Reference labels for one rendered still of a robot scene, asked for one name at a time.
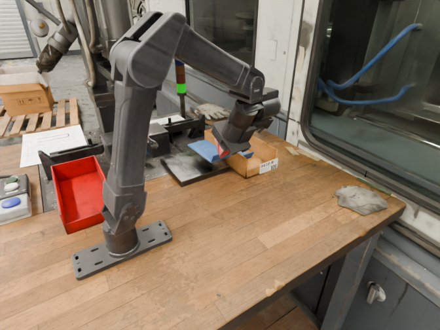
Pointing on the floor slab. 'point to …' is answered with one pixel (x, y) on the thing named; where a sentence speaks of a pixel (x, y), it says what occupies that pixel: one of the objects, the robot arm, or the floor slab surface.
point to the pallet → (40, 119)
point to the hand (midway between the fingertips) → (221, 154)
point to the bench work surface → (196, 253)
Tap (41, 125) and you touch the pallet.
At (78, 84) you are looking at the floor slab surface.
